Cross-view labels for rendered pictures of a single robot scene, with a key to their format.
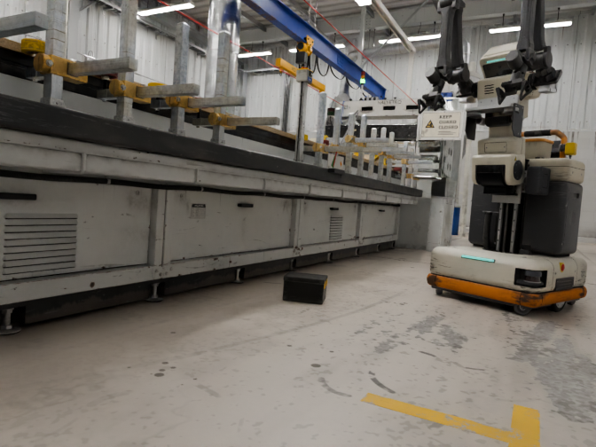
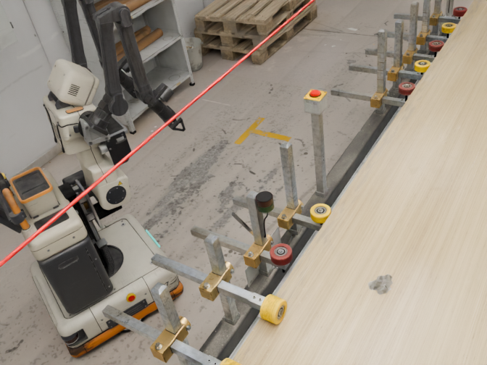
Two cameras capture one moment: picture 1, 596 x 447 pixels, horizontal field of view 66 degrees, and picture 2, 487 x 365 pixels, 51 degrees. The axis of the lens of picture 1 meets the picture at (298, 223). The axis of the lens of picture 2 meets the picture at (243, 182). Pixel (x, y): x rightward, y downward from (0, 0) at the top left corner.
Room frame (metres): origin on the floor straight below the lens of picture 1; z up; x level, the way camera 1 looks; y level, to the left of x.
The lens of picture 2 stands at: (4.41, 0.04, 2.25)
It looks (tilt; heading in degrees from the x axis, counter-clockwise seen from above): 39 degrees down; 192
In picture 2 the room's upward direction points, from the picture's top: 11 degrees counter-clockwise
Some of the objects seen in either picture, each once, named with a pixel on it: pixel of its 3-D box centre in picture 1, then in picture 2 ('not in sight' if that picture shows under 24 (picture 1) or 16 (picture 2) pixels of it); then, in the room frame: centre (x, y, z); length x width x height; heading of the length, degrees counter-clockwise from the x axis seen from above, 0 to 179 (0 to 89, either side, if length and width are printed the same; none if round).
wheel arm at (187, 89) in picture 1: (145, 92); (401, 55); (1.53, 0.53, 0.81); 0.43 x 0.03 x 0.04; 62
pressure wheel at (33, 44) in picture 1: (35, 59); (448, 33); (1.40, 0.83, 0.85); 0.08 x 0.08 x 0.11
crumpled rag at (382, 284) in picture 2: not in sight; (382, 282); (3.32, 0.20, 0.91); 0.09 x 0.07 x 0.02; 129
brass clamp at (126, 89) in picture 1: (130, 91); (410, 54); (1.54, 0.59, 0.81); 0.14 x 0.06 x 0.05; 152
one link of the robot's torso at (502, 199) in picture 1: (512, 179); (98, 190); (2.46, -1.13, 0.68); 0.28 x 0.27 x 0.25; 39
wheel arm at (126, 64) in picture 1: (78, 70); (414, 37); (1.31, 0.65, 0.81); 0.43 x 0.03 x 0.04; 62
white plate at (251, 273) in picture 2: (335, 162); (263, 256); (3.04, -0.22, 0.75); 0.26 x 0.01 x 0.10; 152
